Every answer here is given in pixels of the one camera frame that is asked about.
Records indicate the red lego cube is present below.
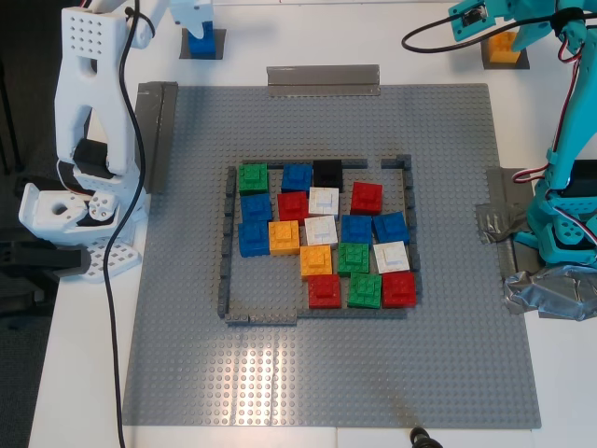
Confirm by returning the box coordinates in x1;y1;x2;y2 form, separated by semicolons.
349;181;385;217
276;190;310;222
381;271;418;310
307;273;343;311

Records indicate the green lego cube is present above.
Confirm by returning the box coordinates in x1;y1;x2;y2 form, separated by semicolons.
345;272;384;310
336;242;371;277
238;162;271;197

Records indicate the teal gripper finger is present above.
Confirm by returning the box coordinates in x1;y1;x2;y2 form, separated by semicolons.
511;21;545;51

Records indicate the flat grey tape strip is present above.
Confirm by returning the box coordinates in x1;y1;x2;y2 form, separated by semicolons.
486;166;535;281

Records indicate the black stand knob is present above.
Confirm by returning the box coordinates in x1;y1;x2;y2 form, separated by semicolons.
409;426;443;448

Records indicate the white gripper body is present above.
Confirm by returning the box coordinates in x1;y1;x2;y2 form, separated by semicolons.
169;0;215;24

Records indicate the black camera cable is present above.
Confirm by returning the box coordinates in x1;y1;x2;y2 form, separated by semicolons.
103;0;155;448
400;7;584;53

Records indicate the teal framed camera module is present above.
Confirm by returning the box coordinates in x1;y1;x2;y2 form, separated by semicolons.
447;1;504;42

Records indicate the dark grey lego brick row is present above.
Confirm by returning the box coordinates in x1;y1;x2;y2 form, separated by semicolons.
224;312;299;327

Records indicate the blue lego cube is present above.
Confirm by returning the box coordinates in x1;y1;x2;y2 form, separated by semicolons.
280;163;314;194
372;211;412;245
340;214;375;246
239;192;273;223
187;22;219;60
237;219;271;258

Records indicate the orange lego cube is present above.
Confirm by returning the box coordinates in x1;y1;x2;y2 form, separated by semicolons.
487;31;521;63
298;244;335;280
268;219;301;257

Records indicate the black table clamp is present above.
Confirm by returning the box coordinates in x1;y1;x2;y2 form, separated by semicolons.
0;239;92;284

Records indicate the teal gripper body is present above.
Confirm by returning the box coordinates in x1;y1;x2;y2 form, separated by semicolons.
484;0;554;24

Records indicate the crumpled grey tape strip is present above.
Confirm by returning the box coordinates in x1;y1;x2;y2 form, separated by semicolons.
474;202;531;247

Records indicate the grey studded lego baseplate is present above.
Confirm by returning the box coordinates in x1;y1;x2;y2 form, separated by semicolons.
121;82;543;429

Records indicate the white lego cube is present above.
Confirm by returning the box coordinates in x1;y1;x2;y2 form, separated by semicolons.
308;186;340;217
303;215;340;248
372;240;412;275

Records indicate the silver crumpled tape wad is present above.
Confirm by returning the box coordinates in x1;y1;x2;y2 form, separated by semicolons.
501;262;597;323

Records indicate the red white servo wire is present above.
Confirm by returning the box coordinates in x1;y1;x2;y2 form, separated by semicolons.
511;160;555;187
556;25;588;155

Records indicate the long grey tape strip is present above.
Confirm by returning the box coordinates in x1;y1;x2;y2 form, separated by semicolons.
134;81;180;195
266;64;382;98

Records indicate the black lego cube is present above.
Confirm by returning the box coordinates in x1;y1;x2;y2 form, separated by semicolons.
312;159;345;193

